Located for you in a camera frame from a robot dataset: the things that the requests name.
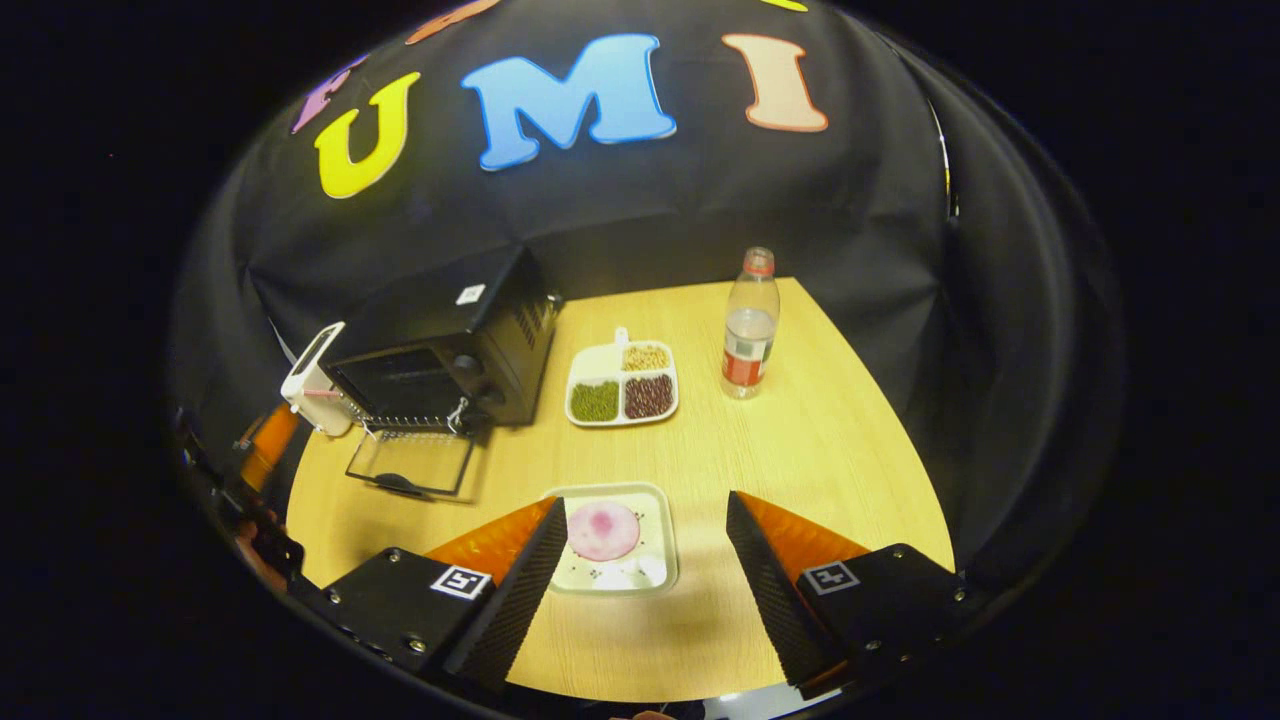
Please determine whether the clear plastic water bottle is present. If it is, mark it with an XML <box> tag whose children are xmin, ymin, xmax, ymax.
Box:
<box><xmin>721</xmin><ymin>247</ymin><xmax>781</xmax><ymax>400</ymax></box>

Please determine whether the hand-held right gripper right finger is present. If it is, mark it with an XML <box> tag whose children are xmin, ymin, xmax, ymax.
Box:
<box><xmin>726</xmin><ymin>491</ymin><xmax>976</xmax><ymax>701</ymax></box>

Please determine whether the black electric oven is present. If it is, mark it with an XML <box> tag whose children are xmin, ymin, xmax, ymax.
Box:
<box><xmin>325</xmin><ymin>245</ymin><xmax>563</xmax><ymax>501</ymax></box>

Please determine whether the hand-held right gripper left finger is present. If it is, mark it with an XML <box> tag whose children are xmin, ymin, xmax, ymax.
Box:
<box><xmin>320</xmin><ymin>497</ymin><xmax>569</xmax><ymax>691</ymax></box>

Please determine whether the metal oven wire rack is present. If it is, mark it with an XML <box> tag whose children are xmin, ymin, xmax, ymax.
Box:
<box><xmin>345</xmin><ymin>403</ymin><xmax>473</xmax><ymax>438</ymax></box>

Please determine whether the black backdrop cloth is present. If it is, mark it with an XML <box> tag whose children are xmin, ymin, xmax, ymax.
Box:
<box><xmin>170</xmin><ymin>0</ymin><xmax>1123</xmax><ymax>586</ymax></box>

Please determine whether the pink round food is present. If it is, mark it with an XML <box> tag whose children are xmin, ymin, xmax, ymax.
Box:
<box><xmin>566</xmin><ymin>501</ymin><xmax>642</xmax><ymax>562</ymax></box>

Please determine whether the white toaster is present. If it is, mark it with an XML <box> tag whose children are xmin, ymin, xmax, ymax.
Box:
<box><xmin>280</xmin><ymin>322</ymin><xmax>353</xmax><ymax>437</ymax></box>

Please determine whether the divided white tray of beans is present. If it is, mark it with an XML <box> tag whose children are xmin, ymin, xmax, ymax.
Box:
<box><xmin>565</xmin><ymin>327</ymin><xmax>680</xmax><ymax>429</ymax></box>

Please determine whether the white square food plate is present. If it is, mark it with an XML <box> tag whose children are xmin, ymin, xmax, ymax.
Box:
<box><xmin>545</xmin><ymin>482</ymin><xmax>679</xmax><ymax>598</ymax></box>

